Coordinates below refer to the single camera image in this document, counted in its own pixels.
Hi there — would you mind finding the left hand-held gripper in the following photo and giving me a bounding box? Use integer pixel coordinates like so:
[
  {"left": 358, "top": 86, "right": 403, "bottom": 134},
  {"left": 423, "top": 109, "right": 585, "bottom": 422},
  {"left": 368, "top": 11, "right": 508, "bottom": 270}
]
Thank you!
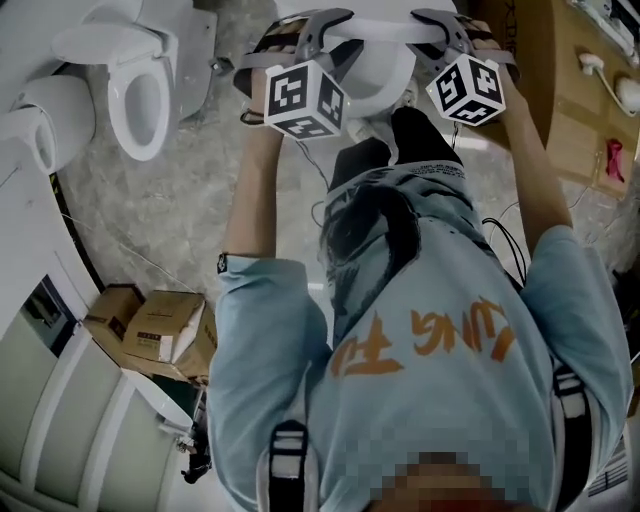
[{"left": 233, "top": 7, "right": 363, "bottom": 140}]

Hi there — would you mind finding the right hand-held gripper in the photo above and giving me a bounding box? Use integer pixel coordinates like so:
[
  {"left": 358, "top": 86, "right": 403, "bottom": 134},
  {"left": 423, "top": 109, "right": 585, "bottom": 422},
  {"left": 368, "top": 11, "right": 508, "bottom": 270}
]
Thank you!
[{"left": 410, "top": 8, "right": 521, "bottom": 126}]

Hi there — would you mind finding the person's left forearm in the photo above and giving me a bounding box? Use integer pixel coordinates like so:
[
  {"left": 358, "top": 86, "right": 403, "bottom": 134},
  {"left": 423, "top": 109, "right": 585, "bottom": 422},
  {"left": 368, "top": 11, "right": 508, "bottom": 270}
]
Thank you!
[{"left": 221, "top": 112, "right": 287, "bottom": 262}]

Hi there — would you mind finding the person's right forearm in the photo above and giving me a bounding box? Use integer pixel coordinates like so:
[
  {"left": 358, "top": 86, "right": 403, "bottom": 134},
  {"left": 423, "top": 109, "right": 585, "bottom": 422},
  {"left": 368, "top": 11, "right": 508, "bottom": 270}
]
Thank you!
[{"left": 498, "top": 74, "right": 575, "bottom": 251}]

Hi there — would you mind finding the white toilet with seat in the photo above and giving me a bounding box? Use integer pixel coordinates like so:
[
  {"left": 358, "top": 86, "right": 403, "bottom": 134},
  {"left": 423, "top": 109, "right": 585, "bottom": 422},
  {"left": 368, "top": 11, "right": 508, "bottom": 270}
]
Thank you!
[{"left": 51, "top": 0, "right": 220, "bottom": 163}]

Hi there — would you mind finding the white round-back toilet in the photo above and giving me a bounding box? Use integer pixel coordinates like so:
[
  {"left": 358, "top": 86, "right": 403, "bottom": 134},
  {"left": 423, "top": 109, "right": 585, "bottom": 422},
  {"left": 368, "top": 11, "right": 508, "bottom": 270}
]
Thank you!
[{"left": 0, "top": 73, "right": 97, "bottom": 177}]

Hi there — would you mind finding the open cardboard box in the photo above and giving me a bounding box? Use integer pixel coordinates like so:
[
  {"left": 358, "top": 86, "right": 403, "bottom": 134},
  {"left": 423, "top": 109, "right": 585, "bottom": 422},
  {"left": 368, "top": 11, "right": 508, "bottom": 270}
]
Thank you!
[{"left": 121, "top": 288, "right": 220, "bottom": 385}]

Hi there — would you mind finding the person's right hand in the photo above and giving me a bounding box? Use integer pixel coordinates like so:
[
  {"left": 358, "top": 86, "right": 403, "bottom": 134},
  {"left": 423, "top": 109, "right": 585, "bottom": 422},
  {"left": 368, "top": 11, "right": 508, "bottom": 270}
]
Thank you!
[{"left": 457, "top": 19, "right": 514, "bottom": 61}]

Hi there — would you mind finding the person's left hand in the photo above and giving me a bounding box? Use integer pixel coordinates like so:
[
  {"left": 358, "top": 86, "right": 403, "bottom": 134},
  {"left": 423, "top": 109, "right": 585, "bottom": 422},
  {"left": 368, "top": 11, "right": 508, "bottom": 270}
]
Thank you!
[{"left": 247, "top": 17, "right": 306, "bottom": 114}]

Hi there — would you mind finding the white sneaker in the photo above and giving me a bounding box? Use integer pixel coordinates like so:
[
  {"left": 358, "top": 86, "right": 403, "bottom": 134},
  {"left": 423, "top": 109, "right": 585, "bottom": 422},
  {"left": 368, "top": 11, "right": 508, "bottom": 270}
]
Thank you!
[
  {"left": 346, "top": 116, "right": 392, "bottom": 147},
  {"left": 393, "top": 78, "right": 420, "bottom": 110}
]

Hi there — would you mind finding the large printed cardboard box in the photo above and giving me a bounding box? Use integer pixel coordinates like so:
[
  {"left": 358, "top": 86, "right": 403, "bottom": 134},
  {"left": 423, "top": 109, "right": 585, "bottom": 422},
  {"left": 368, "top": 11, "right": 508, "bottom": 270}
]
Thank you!
[{"left": 468, "top": 0, "right": 640, "bottom": 202}]

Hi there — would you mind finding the clear bag of parts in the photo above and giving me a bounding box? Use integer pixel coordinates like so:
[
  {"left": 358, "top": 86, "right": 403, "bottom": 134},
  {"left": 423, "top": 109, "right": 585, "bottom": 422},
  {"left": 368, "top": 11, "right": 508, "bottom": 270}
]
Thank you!
[{"left": 568, "top": 0, "right": 640, "bottom": 70}]

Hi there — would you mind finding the white oval object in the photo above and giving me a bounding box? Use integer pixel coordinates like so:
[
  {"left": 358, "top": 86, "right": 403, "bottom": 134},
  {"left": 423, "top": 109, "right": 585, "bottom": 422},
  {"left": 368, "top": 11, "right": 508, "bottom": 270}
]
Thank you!
[{"left": 613, "top": 73, "right": 640, "bottom": 115}]

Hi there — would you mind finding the pink cloth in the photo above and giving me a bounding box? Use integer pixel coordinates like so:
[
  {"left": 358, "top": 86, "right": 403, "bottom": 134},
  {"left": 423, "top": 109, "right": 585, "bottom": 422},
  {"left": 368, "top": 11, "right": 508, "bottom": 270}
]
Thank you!
[{"left": 603, "top": 137, "right": 627, "bottom": 185}]

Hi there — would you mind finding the light blue shirt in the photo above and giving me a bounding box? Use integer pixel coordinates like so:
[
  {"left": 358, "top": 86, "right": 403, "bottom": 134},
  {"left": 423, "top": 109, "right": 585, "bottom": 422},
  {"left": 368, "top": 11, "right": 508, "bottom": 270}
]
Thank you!
[{"left": 206, "top": 164, "right": 634, "bottom": 512}]

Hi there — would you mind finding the small cardboard box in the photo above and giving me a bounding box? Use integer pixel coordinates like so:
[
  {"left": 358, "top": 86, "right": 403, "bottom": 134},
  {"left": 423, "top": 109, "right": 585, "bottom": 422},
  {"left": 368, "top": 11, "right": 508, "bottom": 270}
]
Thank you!
[{"left": 81, "top": 282, "right": 147, "bottom": 352}]

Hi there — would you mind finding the white oval basin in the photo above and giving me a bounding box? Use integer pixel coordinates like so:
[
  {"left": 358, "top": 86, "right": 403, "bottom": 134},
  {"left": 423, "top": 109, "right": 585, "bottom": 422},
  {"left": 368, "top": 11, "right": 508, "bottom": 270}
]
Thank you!
[{"left": 128, "top": 371, "right": 195, "bottom": 437}]

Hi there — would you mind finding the thin black cable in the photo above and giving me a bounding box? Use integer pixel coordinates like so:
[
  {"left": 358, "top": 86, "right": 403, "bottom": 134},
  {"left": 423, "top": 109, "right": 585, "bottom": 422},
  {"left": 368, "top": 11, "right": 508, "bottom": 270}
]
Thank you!
[
  {"left": 295, "top": 138, "right": 332, "bottom": 229},
  {"left": 449, "top": 123, "right": 530, "bottom": 292}
]

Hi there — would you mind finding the white hose with sprayer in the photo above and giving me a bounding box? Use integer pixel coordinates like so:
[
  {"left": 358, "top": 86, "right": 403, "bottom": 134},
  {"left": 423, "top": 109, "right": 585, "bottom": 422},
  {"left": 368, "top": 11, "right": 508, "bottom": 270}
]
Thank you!
[{"left": 576, "top": 48, "right": 632, "bottom": 120}]

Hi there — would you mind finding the black harness strap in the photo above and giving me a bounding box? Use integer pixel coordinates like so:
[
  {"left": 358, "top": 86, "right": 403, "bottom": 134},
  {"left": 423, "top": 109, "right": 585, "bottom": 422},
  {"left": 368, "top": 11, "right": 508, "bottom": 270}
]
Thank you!
[
  {"left": 268, "top": 418, "right": 312, "bottom": 512},
  {"left": 551, "top": 367, "right": 591, "bottom": 431}
]

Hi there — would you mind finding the dark wall panel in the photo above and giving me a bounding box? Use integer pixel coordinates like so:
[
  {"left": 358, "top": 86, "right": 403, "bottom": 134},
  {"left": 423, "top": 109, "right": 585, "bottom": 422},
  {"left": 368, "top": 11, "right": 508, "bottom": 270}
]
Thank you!
[{"left": 18, "top": 273, "right": 77, "bottom": 360}]

